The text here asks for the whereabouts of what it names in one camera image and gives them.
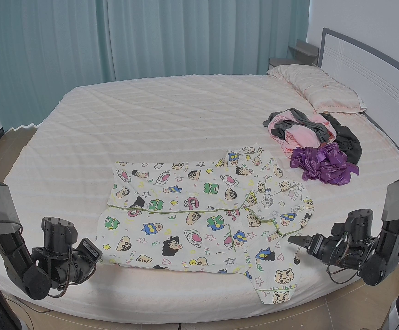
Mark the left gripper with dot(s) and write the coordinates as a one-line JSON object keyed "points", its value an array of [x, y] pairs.
{"points": [[89, 253]]}

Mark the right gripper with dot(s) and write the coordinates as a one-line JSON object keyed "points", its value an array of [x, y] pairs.
{"points": [[323, 249]]}

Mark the white printed pyjama top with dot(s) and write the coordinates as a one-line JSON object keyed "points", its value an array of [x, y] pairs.
{"points": [[192, 218]]}

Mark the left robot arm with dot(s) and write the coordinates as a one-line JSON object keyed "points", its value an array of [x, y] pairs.
{"points": [[0, 201]]}

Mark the pile of clothes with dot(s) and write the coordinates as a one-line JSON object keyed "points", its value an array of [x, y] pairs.
{"points": [[299, 136]]}

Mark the bed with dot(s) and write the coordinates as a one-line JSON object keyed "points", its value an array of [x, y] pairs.
{"points": [[172, 115]]}

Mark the purple satin garment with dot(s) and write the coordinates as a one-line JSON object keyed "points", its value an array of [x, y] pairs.
{"points": [[323, 165]]}

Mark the black garment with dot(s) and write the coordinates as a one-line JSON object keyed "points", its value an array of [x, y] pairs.
{"points": [[349, 146]]}

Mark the pale pink pillow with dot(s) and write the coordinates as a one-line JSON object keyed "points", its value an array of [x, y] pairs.
{"points": [[323, 89]]}

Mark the grey bedside table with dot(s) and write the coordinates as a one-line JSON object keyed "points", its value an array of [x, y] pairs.
{"points": [[295, 58]]}

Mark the blue-green curtain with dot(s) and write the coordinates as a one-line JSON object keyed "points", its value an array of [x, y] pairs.
{"points": [[203, 26], [48, 46]]}

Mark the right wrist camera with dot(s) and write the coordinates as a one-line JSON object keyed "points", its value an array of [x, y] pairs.
{"points": [[338, 232]]}

